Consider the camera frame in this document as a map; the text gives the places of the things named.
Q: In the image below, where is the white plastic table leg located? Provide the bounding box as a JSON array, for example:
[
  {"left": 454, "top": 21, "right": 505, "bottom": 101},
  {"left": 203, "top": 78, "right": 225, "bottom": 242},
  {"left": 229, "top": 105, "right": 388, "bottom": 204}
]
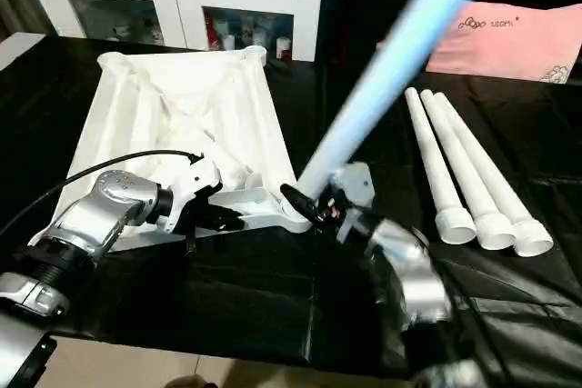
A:
[
  {"left": 434, "top": 92, "right": 555, "bottom": 258},
  {"left": 297, "top": 0, "right": 515, "bottom": 201},
  {"left": 420, "top": 89, "right": 518, "bottom": 252},
  {"left": 404, "top": 86, "right": 477, "bottom": 244}
]

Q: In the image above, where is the black left wrist camera cable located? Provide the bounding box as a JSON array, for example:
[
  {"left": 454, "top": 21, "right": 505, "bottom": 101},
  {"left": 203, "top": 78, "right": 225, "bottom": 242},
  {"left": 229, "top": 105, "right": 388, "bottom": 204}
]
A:
[{"left": 0, "top": 149, "right": 205, "bottom": 235}]

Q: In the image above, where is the red and white carton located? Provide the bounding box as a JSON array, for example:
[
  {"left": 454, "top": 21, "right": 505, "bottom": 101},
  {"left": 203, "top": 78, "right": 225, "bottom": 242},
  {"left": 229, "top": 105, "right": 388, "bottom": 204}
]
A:
[{"left": 206, "top": 13, "right": 220, "bottom": 51}]

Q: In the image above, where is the dark left robot foot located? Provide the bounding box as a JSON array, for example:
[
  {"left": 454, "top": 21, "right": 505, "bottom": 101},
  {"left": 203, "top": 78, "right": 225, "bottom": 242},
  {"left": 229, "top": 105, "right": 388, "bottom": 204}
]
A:
[{"left": 166, "top": 373, "right": 215, "bottom": 388}]

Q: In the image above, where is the white plastic table top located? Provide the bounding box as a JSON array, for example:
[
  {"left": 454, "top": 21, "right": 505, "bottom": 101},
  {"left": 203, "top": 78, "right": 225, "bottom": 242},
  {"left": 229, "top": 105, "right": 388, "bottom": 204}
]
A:
[{"left": 54, "top": 45, "right": 316, "bottom": 253}]

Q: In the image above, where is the pink pillow with print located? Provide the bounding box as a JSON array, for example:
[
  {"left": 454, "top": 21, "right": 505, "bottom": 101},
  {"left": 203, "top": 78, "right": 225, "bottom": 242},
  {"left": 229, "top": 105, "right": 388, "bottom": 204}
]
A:
[{"left": 425, "top": 0, "right": 582, "bottom": 85}]

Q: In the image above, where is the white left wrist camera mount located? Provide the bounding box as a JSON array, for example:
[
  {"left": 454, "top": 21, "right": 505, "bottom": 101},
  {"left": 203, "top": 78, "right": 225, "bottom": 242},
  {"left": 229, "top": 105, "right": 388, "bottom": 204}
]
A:
[{"left": 156, "top": 154, "right": 224, "bottom": 235}]

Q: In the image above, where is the black work mat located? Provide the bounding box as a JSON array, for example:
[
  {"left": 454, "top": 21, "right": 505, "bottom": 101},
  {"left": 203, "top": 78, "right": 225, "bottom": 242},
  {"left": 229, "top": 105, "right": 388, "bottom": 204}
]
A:
[{"left": 0, "top": 33, "right": 582, "bottom": 388}]

